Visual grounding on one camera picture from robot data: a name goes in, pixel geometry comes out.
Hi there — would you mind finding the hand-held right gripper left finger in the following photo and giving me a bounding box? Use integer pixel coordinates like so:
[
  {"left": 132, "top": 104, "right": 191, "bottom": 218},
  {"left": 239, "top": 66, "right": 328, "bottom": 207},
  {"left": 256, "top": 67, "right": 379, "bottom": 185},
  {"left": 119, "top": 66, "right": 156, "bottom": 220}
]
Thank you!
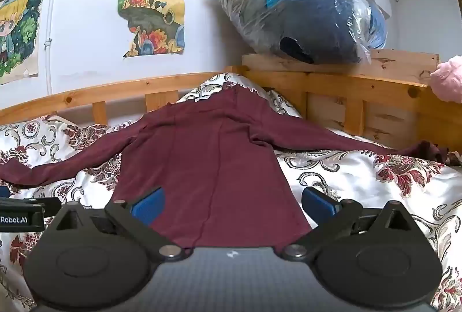
[{"left": 54, "top": 187, "right": 193, "bottom": 262}]

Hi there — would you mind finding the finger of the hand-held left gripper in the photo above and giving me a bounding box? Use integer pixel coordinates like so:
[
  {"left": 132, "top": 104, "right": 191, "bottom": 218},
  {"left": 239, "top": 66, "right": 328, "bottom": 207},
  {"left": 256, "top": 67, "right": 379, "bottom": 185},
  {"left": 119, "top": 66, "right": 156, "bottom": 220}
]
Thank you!
[{"left": 0, "top": 197, "right": 62, "bottom": 216}]

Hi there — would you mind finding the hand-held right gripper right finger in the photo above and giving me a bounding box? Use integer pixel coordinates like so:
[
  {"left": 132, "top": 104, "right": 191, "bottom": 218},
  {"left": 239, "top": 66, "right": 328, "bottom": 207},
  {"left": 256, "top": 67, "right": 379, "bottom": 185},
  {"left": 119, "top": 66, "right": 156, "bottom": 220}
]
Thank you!
[{"left": 282, "top": 186, "right": 414, "bottom": 261}]

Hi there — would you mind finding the maroon long-sleeve shirt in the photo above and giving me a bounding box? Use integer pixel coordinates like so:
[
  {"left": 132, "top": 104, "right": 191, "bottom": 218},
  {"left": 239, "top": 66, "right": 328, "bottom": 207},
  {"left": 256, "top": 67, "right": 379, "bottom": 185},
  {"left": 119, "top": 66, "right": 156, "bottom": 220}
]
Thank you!
[{"left": 0, "top": 83, "right": 448, "bottom": 250}]

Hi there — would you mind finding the clear plastic bag of clothes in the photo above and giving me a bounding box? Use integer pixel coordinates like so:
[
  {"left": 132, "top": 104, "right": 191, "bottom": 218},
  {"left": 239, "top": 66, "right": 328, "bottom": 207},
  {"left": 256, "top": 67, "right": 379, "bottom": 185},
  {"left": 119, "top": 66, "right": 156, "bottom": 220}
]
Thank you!
[{"left": 195, "top": 0, "right": 389, "bottom": 66}]

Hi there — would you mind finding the white floral blanket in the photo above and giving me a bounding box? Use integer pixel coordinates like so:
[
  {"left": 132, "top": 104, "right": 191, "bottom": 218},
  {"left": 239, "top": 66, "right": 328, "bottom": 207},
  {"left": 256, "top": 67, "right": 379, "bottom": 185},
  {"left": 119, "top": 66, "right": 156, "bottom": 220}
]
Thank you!
[{"left": 0, "top": 72, "right": 462, "bottom": 312}]

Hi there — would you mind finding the pink plush cloth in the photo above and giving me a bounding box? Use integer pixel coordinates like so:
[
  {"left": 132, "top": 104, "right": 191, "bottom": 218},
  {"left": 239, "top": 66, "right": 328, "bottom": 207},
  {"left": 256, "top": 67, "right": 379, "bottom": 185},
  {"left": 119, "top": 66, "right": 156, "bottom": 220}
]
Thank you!
[{"left": 429, "top": 55, "right": 462, "bottom": 104}]

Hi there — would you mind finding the wooden bed frame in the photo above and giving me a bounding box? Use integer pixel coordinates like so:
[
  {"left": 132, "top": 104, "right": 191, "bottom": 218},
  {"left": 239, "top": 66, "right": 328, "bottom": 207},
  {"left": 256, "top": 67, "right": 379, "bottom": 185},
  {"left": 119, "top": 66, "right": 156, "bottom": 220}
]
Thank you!
[{"left": 0, "top": 49, "right": 462, "bottom": 163}]

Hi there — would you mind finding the blond figure wall poster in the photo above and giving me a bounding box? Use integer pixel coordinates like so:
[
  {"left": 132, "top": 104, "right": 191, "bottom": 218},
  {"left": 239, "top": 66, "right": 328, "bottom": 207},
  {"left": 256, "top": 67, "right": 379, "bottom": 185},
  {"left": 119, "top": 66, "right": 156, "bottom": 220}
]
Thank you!
[{"left": 0, "top": 0, "right": 43, "bottom": 86}]

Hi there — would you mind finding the white wall pipe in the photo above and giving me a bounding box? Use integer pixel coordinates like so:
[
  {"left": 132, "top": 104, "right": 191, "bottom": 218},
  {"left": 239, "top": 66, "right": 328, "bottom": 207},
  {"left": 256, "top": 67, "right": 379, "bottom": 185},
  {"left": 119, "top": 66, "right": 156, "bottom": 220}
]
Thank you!
[{"left": 45, "top": 0, "right": 59, "bottom": 96}]

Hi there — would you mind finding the torn landscape wall poster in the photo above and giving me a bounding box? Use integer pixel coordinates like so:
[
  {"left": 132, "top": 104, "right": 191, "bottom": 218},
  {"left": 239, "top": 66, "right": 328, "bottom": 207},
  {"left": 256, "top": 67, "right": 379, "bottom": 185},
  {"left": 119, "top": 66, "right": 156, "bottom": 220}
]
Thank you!
[{"left": 118, "top": 0, "right": 187, "bottom": 58}]

